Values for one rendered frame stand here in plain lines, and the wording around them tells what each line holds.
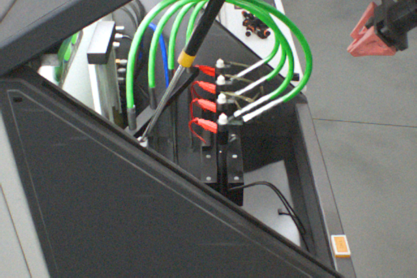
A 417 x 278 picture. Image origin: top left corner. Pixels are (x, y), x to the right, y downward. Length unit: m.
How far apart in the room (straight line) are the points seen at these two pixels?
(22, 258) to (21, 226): 0.09
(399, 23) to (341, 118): 2.18
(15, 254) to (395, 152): 2.33
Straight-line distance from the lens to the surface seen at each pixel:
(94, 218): 0.86
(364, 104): 3.30
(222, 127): 1.15
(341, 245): 1.13
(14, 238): 0.94
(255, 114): 1.14
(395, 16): 0.98
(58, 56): 0.78
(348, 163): 2.83
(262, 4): 1.01
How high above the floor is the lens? 1.81
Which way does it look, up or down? 37 degrees down
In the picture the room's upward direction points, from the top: straight up
